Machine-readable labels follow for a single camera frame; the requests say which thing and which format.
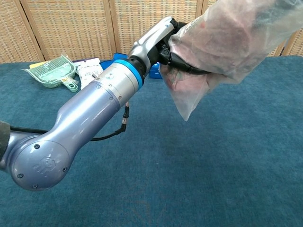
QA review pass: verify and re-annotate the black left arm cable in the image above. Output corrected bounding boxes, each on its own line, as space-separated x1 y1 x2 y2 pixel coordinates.
10 100 130 142

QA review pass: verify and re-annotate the green dustpan set in wrap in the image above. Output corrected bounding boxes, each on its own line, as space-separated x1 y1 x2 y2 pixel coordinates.
20 53 79 93

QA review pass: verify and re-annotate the blue fabric pouch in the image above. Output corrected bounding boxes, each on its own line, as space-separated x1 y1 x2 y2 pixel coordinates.
99 52 133 71

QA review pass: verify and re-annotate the white printed pouch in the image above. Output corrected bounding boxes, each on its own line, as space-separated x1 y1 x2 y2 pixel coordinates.
75 58 104 91

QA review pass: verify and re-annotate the blue cookie box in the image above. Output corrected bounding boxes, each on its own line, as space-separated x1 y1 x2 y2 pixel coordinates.
148 62 164 80

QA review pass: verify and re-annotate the blue carpet table cover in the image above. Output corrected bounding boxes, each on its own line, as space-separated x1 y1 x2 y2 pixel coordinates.
0 55 303 227

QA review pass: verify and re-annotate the translucent white zip bag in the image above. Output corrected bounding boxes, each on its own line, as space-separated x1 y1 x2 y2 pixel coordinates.
159 0 303 122

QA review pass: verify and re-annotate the woven wicker folding screen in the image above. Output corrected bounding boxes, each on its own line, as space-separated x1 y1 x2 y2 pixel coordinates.
0 0 303 64

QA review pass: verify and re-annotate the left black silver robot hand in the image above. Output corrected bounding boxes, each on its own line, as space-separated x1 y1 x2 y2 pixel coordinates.
127 16 212 79

